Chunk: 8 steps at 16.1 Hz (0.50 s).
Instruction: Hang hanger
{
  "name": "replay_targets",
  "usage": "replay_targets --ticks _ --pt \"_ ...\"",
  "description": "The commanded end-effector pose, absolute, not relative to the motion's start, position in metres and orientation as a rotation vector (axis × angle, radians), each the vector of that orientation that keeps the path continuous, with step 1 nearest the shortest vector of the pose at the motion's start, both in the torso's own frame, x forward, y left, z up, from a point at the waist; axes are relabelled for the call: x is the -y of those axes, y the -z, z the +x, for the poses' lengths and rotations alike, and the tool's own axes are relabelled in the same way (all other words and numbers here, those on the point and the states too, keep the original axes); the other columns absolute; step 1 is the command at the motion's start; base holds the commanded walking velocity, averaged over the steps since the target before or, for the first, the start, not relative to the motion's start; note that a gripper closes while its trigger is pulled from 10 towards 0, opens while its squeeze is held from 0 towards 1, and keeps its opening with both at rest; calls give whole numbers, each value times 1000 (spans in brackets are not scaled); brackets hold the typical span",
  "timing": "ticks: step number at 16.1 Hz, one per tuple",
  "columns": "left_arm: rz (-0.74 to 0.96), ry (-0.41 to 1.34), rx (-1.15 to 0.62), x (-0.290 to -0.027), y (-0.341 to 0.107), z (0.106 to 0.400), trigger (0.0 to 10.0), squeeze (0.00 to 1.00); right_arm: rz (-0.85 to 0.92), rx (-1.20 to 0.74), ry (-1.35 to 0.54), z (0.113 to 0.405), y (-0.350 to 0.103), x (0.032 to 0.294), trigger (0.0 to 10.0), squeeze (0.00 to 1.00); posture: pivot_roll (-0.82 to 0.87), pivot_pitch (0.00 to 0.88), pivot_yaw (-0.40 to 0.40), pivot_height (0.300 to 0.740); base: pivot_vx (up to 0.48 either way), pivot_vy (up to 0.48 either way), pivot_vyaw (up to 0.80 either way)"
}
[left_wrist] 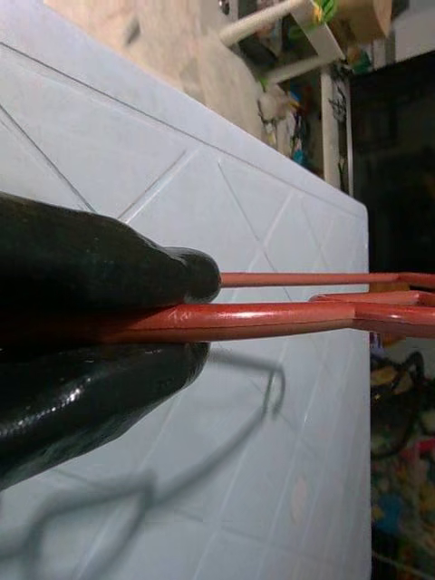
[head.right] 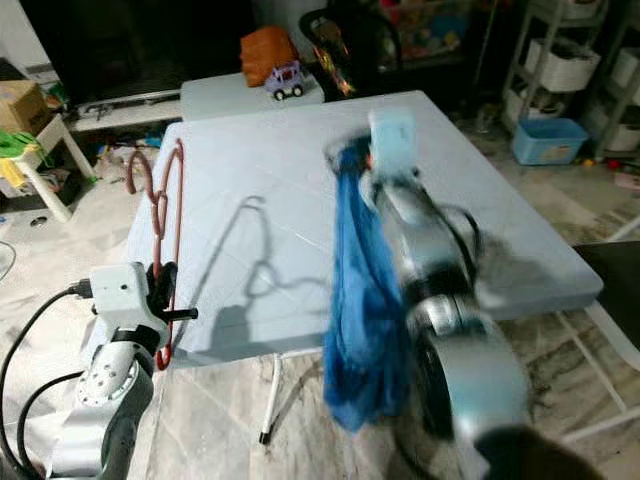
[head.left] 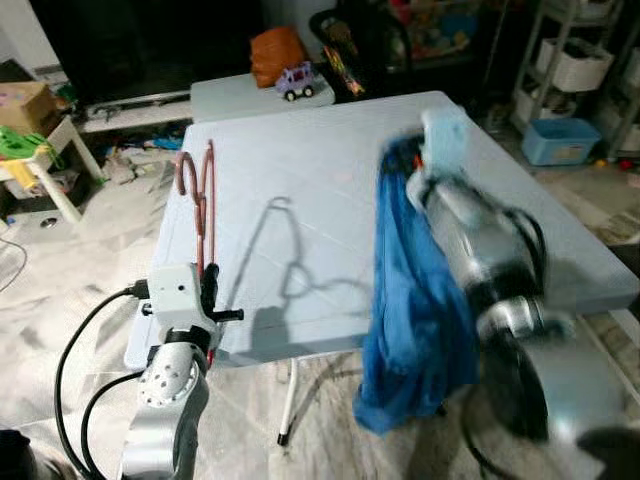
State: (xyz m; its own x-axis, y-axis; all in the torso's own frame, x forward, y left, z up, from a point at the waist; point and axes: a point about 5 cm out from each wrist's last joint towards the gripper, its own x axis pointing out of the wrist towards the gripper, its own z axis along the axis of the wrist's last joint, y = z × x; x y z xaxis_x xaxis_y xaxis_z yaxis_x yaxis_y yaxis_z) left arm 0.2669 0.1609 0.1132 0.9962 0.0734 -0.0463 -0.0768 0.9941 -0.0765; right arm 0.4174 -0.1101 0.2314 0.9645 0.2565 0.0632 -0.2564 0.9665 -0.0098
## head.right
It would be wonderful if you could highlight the pink clothes hanger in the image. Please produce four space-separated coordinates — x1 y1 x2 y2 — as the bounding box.
125 138 186 373

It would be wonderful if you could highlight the blue shirt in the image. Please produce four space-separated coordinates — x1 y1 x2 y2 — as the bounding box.
322 135 413 433

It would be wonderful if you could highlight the white folding table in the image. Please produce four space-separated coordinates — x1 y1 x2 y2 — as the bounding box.
125 90 606 448

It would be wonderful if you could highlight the white stool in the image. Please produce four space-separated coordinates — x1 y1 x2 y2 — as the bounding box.
0 115 98 223

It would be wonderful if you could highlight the small white side table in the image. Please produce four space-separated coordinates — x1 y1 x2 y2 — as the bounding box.
180 72 328 124

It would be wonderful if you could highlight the green toy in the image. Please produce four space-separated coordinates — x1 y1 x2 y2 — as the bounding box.
0 130 41 161

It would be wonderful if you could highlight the cardboard box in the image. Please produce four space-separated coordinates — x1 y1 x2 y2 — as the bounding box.
0 80 53 136

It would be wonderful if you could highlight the purple toy car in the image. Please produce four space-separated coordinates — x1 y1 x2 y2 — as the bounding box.
265 60 313 101

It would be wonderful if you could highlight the black television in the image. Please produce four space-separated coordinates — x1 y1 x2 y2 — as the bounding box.
20 0 256 106

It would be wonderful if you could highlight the orange bag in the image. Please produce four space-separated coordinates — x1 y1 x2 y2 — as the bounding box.
240 25 301 89

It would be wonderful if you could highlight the light blue plastic bin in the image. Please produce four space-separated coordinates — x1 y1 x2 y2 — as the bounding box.
510 118 589 167

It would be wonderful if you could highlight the grey folding chair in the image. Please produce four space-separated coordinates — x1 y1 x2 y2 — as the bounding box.
572 240 640 376

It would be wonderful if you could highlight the white shelf cart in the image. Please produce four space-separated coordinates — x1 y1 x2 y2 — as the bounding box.
505 0 611 123
595 40 640 156

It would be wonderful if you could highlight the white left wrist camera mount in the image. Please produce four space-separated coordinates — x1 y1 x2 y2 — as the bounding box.
90 263 161 346

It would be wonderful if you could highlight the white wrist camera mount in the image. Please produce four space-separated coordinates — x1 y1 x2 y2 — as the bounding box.
90 263 161 346
368 105 421 183

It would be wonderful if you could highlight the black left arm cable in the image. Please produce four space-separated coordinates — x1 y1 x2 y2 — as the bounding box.
0 283 96 480

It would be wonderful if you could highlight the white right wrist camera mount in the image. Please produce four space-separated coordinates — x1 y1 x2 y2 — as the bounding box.
368 105 421 183

